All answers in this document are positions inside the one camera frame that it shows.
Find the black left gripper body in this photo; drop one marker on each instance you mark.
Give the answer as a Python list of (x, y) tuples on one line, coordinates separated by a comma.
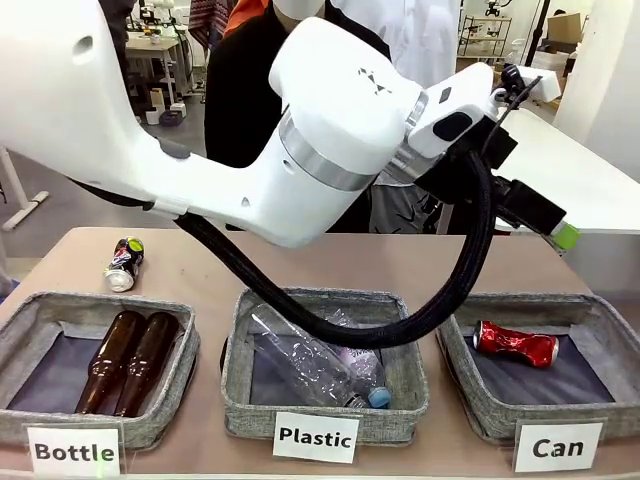
[(530, 207)]

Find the crushed red can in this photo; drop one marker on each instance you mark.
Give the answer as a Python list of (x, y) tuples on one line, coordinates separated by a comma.
[(520, 347)]

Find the small blue-capped plastic bottle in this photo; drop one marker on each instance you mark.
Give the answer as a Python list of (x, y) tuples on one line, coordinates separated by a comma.
[(380, 397)]

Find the large clear plastic bottle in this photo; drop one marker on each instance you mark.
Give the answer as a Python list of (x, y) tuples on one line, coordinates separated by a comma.
[(300, 365)]

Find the brown glass bottle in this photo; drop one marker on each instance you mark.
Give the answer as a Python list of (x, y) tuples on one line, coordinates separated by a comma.
[(112, 360), (150, 360)]

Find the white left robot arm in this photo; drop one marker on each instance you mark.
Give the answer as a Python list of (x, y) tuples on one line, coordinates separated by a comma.
[(75, 100)]

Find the grey fabric basket labelled Can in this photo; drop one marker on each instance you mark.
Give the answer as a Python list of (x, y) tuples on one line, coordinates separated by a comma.
[(625, 325)]

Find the white Can label card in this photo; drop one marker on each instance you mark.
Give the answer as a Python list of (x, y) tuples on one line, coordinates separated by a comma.
[(557, 447)]

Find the grey fabric basket labelled Plastic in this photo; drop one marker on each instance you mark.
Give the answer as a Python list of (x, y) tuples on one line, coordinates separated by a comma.
[(240, 420)]

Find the crushed black Pepsi can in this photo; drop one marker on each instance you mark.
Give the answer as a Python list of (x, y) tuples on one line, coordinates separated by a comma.
[(125, 265)]

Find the grey fabric basket labelled Bottle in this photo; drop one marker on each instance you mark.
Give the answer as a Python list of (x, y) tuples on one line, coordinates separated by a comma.
[(165, 430)]

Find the white side table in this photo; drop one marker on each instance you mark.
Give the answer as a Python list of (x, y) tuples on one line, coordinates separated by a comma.
[(575, 160)]

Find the background metal shelf rack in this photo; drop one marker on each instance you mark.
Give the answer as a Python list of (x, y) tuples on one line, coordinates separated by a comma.
[(485, 37)]

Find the brown cardboard box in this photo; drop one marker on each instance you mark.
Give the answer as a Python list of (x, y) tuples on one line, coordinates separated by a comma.
[(565, 30)]

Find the person in white coat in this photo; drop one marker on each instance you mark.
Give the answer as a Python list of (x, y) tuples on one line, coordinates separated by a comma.
[(425, 40)]

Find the person in black top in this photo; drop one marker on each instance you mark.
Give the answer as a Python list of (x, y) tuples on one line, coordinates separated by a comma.
[(235, 100)]

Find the white Plastic label card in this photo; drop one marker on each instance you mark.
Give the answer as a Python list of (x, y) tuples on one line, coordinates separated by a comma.
[(316, 437)]

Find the background workbench desk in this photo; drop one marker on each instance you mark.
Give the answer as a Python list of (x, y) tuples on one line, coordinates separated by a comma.
[(152, 55)]

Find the white Bottle label card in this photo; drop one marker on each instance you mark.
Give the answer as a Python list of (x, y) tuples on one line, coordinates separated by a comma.
[(75, 450)]

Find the white table leg frame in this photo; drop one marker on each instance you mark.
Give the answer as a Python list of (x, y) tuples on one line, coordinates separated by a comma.
[(20, 200)]

